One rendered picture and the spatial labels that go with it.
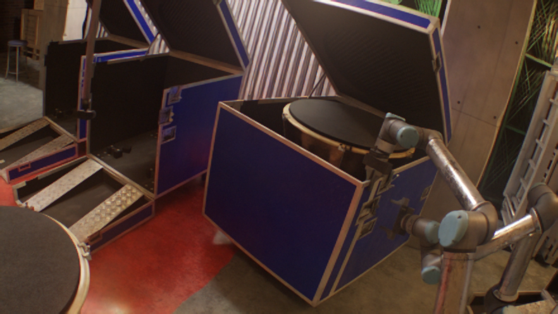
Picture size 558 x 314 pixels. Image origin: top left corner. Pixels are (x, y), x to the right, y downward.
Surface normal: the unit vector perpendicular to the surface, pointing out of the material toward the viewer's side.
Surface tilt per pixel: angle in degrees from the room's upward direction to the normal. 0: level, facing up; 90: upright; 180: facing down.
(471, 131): 90
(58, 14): 90
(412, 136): 84
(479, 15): 90
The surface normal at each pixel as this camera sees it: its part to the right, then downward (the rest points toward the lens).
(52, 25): -0.36, 0.27
